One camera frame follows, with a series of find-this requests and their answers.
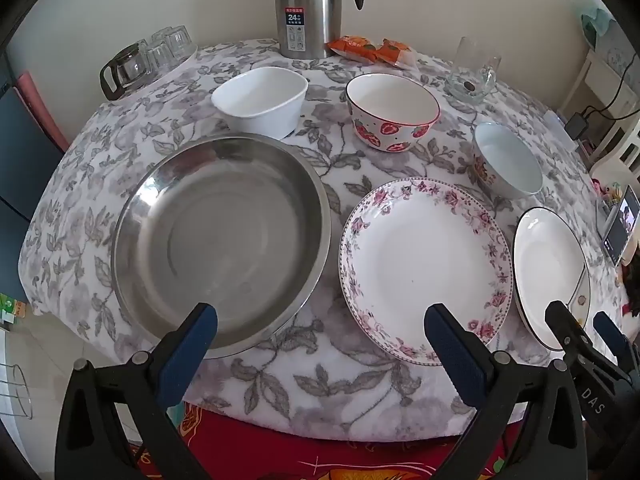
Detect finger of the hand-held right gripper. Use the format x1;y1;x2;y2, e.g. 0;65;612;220
593;311;640;386
544;300;634;436

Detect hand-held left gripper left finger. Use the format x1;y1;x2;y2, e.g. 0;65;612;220
54;302;219;480

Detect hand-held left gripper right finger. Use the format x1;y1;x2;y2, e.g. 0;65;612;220
423;303;588;480

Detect black rimmed white plate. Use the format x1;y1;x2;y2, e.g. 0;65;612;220
513;206;592;352

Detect floral rimmed white plate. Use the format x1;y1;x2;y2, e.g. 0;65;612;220
340;178;514;367

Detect stainless steel basin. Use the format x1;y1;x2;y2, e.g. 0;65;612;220
111;132;333;359

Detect pale blue ceramic bowl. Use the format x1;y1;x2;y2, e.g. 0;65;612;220
472;122;544;198

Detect white square bowl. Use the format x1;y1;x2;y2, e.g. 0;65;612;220
210;66;309;140

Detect strawberry print bowl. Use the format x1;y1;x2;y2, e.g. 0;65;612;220
346;73;441;153

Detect smartphone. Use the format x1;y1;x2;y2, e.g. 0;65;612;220
602;187;640;267

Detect grey floral tablecloth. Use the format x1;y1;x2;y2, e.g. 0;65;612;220
20;37;636;441

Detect red printed cloth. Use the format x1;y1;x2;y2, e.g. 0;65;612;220
127;400;521;480

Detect green and white carton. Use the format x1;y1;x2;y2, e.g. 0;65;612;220
0;292;28;326

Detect black charger adapter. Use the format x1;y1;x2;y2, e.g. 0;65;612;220
566;112;590;138

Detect white power strip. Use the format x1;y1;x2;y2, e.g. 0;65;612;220
545;107;571;136

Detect blue cabinet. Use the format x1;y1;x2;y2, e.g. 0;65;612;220
0;85;66;286

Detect white wooden furniture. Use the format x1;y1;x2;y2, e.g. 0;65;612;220
557;50;640;181

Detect glass cups in holder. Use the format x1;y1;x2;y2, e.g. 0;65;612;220
99;44;151;102

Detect pink board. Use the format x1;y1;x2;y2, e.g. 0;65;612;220
15;71;71;153

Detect clear glass mug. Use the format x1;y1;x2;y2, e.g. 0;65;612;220
445;36;502;105

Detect teal cloth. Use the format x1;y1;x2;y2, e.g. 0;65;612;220
580;7;621;51

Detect orange snack packet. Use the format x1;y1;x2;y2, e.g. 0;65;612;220
327;35;383;65
375;38;417;71

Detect wire rack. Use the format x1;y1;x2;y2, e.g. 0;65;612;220
0;360;34;421

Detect black cable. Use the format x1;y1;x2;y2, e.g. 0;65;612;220
582;45;640;122

